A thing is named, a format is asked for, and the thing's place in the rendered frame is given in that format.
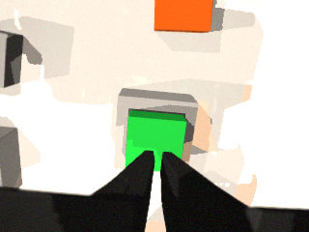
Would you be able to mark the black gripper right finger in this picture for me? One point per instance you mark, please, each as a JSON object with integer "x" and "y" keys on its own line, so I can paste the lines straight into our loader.
{"x": 193, "y": 203}

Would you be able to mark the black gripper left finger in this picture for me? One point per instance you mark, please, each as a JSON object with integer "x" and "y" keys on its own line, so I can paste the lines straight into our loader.
{"x": 121, "y": 205}

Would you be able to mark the orange block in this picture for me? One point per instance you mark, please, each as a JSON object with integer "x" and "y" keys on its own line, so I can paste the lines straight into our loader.
{"x": 187, "y": 16}

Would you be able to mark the green button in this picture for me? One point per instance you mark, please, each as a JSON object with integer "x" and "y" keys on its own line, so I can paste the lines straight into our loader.
{"x": 156, "y": 121}

